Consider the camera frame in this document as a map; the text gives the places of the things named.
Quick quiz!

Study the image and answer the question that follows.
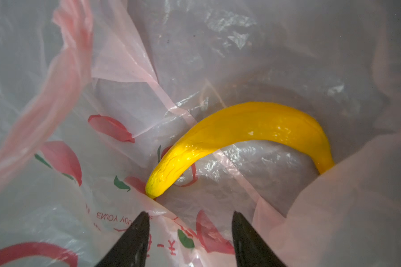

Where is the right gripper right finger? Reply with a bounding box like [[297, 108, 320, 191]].
[[232, 211, 286, 267]]

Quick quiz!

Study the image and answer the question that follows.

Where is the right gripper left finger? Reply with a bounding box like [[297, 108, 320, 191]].
[[96, 211, 150, 267]]

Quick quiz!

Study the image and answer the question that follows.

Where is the yellow banana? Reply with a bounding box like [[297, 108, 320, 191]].
[[145, 102, 335, 199]]

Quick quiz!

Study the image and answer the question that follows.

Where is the pink plastic bag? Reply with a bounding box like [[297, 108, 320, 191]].
[[0, 1, 401, 267]]

